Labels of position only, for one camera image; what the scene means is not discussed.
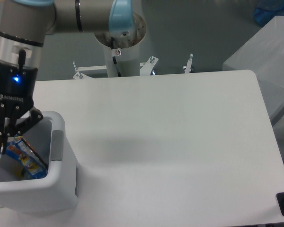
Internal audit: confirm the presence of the blue raccoon snack wrapper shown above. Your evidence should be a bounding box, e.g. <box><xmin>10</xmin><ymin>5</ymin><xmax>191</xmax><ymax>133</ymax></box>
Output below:
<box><xmin>5</xmin><ymin>136</ymin><xmax>48</xmax><ymax>180</ymax></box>

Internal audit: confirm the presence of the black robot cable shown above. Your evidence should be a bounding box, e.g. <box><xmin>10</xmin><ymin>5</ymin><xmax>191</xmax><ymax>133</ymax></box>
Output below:
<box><xmin>110</xmin><ymin>36</ymin><xmax>122</xmax><ymax>78</ymax></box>

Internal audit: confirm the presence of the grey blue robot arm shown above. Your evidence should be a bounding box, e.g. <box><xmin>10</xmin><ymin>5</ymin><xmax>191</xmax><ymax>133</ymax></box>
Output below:
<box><xmin>0</xmin><ymin>0</ymin><xmax>137</xmax><ymax>158</ymax></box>

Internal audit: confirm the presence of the white plastic trash can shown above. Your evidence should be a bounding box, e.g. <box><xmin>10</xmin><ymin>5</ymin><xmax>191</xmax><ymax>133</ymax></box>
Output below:
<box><xmin>0</xmin><ymin>112</ymin><xmax>79</xmax><ymax>213</ymax></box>

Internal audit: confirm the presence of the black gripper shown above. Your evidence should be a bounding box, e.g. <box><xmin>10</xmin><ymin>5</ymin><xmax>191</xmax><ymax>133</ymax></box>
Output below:
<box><xmin>0</xmin><ymin>61</ymin><xmax>44</xmax><ymax>159</ymax></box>

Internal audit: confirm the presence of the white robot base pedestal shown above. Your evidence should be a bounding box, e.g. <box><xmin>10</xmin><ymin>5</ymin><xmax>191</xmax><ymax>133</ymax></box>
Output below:
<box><xmin>95</xmin><ymin>12</ymin><xmax>146</xmax><ymax>63</ymax></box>

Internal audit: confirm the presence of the blue plastic bag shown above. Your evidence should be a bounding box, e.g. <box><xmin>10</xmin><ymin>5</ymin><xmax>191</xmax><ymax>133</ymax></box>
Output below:
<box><xmin>253</xmin><ymin>0</ymin><xmax>284</xmax><ymax>27</ymax></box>

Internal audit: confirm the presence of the metal table clamp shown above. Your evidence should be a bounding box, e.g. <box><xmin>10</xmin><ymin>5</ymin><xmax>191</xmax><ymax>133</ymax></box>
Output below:
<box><xmin>183</xmin><ymin>53</ymin><xmax>194</xmax><ymax>74</ymax></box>

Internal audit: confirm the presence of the grey covered box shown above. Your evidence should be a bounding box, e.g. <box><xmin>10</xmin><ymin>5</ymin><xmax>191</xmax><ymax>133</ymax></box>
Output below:
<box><xmin>222</xmin><ymin>16</ymin><xmax>284</xmax><ymax>124</ymax></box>

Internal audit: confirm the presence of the white mounting bracket frame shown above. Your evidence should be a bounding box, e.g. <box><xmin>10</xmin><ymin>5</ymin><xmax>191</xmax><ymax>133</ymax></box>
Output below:
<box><xmin>73</xmin><ymin>56</ymin><xmax>159</xmax><ymax>79</ymax></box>

